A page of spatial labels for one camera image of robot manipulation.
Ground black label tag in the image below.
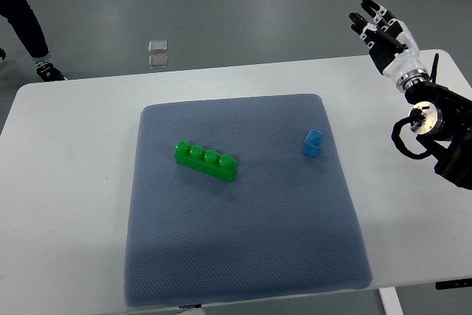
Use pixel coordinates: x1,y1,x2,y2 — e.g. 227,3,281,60
178,304,202,311

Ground upper metal floor plate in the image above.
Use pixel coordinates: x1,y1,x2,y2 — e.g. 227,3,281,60
148,39,167,53

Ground lower metal floor plate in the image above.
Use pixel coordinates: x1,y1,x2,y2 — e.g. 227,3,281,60
148,54,168,69

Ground blue toy block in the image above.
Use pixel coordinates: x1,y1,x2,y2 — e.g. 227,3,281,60
302,130,323,158

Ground green four-stud toy block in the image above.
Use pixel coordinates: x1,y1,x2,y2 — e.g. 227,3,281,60
174,140,237,182

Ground blue-grey fabric mat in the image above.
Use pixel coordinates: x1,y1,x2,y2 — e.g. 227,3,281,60
125,94,372,307

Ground metal floor plate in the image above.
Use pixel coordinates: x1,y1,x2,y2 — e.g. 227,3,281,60
148,54,168,69
148,39,167,53

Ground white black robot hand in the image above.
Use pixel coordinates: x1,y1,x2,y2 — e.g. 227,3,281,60
349,0,431,93

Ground person's dark trouser leg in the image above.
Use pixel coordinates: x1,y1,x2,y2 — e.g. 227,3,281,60
1,0,50,61

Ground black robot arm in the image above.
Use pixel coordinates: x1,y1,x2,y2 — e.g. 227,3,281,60
391,54,471,190

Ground black table control panel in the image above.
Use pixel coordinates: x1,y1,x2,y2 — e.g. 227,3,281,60
435,278,472,290

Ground black white sneaker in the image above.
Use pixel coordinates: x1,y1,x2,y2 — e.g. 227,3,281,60
0,48,6,61
35,61,67,82

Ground white table leg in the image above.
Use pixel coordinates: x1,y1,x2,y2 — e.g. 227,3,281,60
378,287,403,315

